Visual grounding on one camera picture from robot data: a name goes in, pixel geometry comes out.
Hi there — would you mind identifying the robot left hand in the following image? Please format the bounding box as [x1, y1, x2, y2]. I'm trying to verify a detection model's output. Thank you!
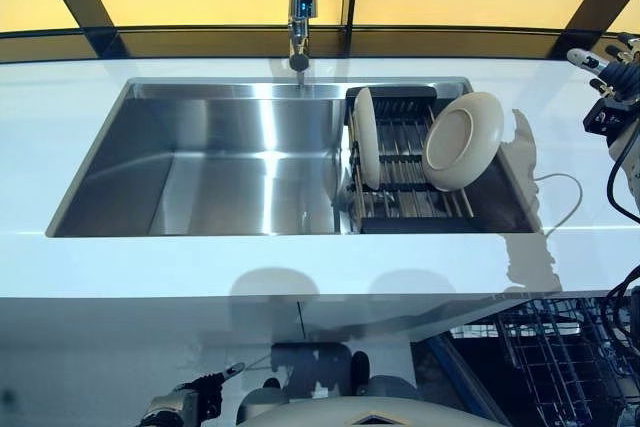
[184, 361, 246, 421]

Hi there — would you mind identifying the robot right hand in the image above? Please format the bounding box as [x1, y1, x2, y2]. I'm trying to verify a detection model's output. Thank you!
[567, 32, 640, 104]

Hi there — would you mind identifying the cream round plate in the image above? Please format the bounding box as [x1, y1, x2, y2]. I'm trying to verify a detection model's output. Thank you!
[422, 91, 505, 193]
[352, 87, 382, 183]

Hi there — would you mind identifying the white cabinet door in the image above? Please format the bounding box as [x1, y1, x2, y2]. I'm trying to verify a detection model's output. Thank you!
[297, 296, 481, 343]
[0, 296, 306, 427]

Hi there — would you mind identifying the grey robot torso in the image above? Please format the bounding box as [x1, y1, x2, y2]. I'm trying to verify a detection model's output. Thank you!
[234, 386, 506, 427]

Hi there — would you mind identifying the black robot right foot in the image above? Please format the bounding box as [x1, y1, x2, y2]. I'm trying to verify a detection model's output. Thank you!
[351, 351, 371, 379]

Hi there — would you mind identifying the white robot right leg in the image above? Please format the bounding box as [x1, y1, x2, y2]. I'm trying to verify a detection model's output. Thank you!
[372, 375, 420, 399]

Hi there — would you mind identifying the stainless steel sink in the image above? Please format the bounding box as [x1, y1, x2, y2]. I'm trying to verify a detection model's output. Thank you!
[44, 75, 544, 239]

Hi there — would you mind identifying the black sink dish rack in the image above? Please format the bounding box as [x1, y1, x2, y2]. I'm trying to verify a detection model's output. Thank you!
[344, 85, 476, 234]

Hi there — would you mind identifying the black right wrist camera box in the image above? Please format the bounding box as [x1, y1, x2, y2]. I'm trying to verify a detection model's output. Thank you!
[582, 95, 627, 136]

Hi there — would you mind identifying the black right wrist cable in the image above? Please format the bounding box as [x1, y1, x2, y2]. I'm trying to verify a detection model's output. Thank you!
[606, 151, 640, 226]

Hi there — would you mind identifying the wire dishwasher rack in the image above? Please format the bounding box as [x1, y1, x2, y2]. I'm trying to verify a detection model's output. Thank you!
[494, 299, 640, 427]

